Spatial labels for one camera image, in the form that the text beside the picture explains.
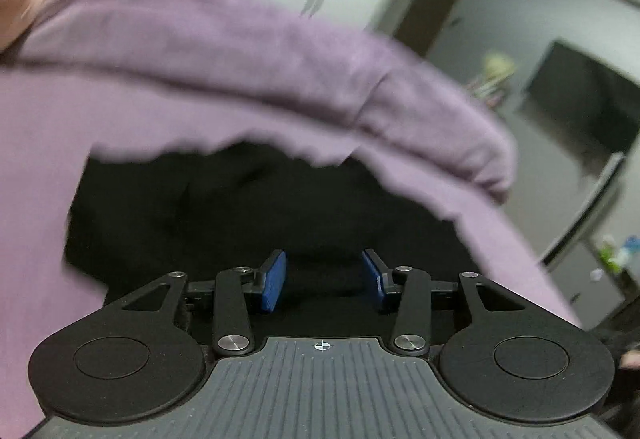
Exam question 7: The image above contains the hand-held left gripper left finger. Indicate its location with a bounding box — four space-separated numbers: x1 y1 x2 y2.
102 249 288 357

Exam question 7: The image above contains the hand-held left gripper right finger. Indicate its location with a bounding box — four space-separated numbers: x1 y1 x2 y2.
361 248 543 357

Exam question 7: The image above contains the small black garment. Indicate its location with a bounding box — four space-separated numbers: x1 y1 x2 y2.
62 142 483 337

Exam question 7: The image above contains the grey cabinet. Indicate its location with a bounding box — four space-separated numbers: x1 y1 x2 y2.
542 152 640 332

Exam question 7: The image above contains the purple duvet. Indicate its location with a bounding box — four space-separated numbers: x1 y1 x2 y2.
10 0 518 205

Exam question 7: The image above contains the pale yellow object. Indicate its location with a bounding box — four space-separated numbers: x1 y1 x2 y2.
481 50 517 82

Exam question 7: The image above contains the purple bed sheet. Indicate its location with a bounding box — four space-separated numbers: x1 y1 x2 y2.
0 64 583 439

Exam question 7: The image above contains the brown door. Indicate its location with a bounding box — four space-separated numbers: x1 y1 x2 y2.
395 0 473 57

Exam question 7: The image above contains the black television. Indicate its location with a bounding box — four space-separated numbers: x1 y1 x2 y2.
522 39 640 180

